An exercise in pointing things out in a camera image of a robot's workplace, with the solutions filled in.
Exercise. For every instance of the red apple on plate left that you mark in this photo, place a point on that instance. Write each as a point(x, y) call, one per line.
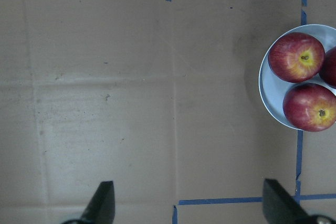
point(296, 57)

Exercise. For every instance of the red apple on plate front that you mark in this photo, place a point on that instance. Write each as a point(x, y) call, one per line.
point(310, 107)

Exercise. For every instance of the light blue plate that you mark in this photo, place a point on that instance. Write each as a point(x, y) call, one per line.
point(272, 89)

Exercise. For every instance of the red apple on plate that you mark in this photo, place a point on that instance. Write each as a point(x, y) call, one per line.
point(328, 69)
point(296, 57)
point(310, 107)

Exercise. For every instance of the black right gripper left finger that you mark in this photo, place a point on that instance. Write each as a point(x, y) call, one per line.
point(101, 207)

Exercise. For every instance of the red apple on plate right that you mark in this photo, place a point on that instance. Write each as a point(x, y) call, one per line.
point(328, 69)

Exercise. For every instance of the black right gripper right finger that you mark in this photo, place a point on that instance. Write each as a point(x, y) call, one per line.
point(281, 208)

